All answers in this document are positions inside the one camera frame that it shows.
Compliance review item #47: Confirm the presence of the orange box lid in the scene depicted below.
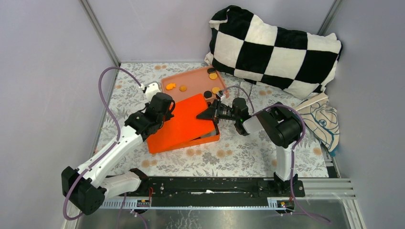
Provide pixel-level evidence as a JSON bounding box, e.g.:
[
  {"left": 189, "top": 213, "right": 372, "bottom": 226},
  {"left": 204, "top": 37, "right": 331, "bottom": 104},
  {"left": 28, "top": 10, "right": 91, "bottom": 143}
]
[{"left": 157, "top": 94, "right": 215, "bottom": 140}]

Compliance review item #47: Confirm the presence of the pink cookie tray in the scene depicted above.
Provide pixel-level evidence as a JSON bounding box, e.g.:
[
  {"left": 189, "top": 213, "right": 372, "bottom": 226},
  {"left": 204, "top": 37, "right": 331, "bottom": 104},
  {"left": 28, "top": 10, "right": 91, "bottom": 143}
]
[{"left": 160, "top": 66, "right": 226, "bottom": 103}]

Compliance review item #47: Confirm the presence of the orange fish cookie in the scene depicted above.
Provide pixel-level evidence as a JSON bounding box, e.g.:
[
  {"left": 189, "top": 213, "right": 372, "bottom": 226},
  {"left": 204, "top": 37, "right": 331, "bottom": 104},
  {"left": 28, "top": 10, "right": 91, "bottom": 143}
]
[{"left": 166, "top": 83, "right": 176, "bottom": 91}]

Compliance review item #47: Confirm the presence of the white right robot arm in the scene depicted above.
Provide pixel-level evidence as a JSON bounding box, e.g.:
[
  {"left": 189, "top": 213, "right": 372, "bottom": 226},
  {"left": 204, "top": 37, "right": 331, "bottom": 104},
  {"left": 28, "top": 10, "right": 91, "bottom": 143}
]
[{"left": 196, "top": 97, "right": 305, "bottom": 197}]

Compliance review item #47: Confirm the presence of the black white checkered pillow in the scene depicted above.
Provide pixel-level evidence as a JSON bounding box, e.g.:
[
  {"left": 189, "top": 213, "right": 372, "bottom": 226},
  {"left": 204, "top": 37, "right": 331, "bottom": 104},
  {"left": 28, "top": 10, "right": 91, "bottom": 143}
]
[{"left": 205, "top": 5, "right": 342, "bottom": 99}]

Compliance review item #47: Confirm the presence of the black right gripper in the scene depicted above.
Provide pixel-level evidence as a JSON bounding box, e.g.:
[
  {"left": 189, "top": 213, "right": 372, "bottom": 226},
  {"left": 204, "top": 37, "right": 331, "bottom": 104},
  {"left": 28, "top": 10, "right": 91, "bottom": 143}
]
[{"left": 196, "top": 99, "right": 239, "bottom": 125}]

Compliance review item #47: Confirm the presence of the beige blue printed cloth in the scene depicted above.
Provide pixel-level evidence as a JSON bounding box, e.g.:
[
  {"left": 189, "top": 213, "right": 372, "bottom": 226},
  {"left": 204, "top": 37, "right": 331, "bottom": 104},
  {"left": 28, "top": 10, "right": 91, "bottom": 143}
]
[{"left": 295, "top": 93, "right": 340, "bottom": 157}]

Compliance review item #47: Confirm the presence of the yellow round biscuit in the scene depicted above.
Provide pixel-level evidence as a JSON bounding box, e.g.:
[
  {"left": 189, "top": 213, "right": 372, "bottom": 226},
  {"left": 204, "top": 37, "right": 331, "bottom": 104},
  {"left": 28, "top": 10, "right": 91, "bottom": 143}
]
[
  {"left": 212, "top": 87, "right": 221, "bottom": 94},
  {"left": 209, "top": 73, "right": 218, "bottom": 80}
]

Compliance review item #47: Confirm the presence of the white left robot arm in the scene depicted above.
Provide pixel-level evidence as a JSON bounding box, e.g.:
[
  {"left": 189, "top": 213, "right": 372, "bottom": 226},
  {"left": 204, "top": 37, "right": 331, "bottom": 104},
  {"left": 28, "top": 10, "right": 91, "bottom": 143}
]
[{"left": 61, "top": 92, "right": 175, "bottom": 215}]

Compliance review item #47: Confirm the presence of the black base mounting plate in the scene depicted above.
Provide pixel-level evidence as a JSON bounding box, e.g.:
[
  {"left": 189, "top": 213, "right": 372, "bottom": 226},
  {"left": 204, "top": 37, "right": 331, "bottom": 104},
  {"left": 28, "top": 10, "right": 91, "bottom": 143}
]
[{"left": 127, "top": 176, "right": 305, "bottom": 208}]

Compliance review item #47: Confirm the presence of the aluminium frame rail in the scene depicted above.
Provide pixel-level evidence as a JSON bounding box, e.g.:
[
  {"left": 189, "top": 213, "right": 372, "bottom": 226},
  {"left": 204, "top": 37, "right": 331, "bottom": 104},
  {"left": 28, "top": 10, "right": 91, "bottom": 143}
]
[{"left": 64, "top": 177, "right": 368, "bottom": 229}]

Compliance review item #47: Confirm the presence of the swirl butter cookie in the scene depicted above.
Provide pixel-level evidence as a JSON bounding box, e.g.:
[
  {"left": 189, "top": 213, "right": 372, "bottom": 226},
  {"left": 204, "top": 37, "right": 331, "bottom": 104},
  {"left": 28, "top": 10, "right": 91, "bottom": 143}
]
[{"left": 179, "top": 85, "right": 187, "bottom": 92}]

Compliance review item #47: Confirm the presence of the black sandwich cookie tilted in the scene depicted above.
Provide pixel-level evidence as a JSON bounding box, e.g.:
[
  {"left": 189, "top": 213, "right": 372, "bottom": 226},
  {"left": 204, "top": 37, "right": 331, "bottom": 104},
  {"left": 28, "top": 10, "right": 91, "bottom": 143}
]
[{"left": 207, "top": 68, "right": 215, "bottom": 74}]

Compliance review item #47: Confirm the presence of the orange cookie box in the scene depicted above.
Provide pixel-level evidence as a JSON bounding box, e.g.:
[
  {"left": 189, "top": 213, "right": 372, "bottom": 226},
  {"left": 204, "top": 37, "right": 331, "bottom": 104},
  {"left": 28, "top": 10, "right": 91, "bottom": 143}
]
[{"left": 147, "top": 125, "right": 220, "bottom": 154}]

